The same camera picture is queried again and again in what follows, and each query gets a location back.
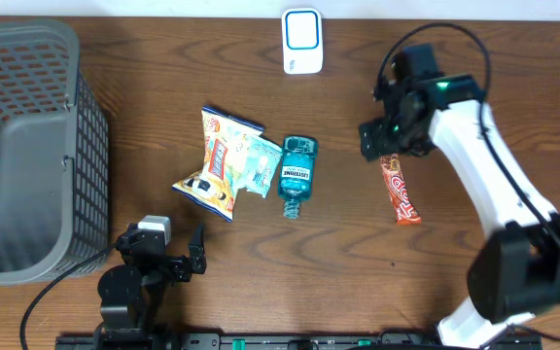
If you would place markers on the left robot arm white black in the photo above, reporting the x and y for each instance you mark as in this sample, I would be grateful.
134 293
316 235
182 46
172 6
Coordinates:
132 293

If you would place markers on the light blue snack packet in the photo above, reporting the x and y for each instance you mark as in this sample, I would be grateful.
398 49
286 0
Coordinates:
260 166

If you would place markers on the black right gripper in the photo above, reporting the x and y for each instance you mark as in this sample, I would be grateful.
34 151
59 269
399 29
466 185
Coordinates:
375 140

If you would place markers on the red brown candy bar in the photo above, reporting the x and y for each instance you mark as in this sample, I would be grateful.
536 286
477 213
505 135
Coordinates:
405 213

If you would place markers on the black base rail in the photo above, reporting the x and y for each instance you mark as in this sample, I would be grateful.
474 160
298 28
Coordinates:
213 341

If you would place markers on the grey plastic basket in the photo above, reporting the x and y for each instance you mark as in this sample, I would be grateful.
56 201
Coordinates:
54 157

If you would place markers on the yellow snack chip bag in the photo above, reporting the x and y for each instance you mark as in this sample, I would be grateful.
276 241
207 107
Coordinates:
227 141

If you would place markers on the blue mouthwash bottle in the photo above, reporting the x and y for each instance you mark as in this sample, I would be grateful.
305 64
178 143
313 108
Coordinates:
296 173

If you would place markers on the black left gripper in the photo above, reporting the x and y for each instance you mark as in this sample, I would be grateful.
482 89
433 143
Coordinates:
180 267

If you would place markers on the white barcode scanner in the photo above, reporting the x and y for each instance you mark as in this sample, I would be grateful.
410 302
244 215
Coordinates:
302 41

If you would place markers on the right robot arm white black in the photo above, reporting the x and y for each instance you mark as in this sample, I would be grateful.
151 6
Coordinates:
516 275

